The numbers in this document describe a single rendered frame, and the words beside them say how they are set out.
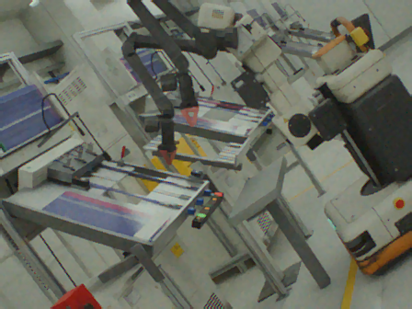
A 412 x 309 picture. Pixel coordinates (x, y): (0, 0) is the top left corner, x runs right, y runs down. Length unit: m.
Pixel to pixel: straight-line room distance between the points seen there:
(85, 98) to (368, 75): 2.10
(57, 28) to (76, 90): 2.32
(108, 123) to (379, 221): 2.07
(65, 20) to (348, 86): 4.17
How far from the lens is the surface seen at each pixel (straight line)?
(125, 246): 2.32
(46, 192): 2.67
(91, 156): 2.91
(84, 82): 3.89
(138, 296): 2.59
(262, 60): 2.53
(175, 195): 2.71
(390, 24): 9.98
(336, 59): 2.54
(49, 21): 6.22
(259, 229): 3.82
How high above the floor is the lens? 1.04
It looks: 2 degrees down
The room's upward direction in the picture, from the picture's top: 36 degrees counter-clockwise
